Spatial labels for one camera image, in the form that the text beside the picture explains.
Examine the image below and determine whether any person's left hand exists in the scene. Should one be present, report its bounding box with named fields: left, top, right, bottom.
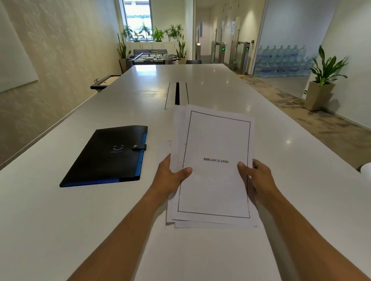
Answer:
left=150, top=153, right=195, bottom=204

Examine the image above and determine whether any person's right hand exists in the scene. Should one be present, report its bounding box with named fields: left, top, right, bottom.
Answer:
left=237, top=158, right=282, bottom=205

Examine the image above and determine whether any stack of white paper sheets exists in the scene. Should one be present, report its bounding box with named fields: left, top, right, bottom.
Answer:
left=160, top=101, right=260, bottom=232

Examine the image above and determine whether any person's left forearm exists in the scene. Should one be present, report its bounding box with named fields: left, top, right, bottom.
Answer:
left=46, top=188, right=175, bottom=281

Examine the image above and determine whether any person's right forearm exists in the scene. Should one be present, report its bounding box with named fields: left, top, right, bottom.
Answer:
left=258, top=185, right=371, bottom=281

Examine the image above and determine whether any black and blue document folder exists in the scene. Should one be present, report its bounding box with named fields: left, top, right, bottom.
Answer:
left=57, top=125, right=151, bottom=188

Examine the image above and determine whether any stack of water bottles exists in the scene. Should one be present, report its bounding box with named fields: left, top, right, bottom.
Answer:
left=251, top=43, right=316, bottom=79

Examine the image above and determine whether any potted plant in beige planter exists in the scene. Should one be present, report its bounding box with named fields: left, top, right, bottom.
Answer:
left=301, top=44, right=352, bottom=112

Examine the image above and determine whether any foosball table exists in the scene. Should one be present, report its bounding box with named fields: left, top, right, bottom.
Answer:
left=128, top=50, right=181, bottom=67

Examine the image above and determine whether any black tray table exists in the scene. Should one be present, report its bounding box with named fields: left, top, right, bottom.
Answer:
left=90, top=74, right=123, bottom=93

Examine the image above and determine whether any tall snake plant in pot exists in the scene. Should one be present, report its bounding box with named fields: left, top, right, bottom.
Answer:
left=175, top=35, right=189, bottom=65
left=116, top=32, right=133, bottom=73

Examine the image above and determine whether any grey sofa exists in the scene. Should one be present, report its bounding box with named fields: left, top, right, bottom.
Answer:
left=133, top=47, right=168, bottom=57

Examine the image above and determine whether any white low cabinet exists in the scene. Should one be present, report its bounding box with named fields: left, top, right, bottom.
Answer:
left=128, top=40, right=181, bottom=54

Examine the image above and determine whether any row of green windowsill plants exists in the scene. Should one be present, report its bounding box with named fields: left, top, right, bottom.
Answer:
left=121, top=21, right=185, bottom=45

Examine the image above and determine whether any window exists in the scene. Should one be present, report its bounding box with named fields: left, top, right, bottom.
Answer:
left=122, top=0, right=153, bottom=43

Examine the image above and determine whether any table cable slot cover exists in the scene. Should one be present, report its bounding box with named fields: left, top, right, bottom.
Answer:
left=163, top=81, right=190, bottom=110

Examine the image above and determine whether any white wall board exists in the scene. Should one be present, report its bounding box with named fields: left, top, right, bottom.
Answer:
left=0, top=0, right=40, bottom=98

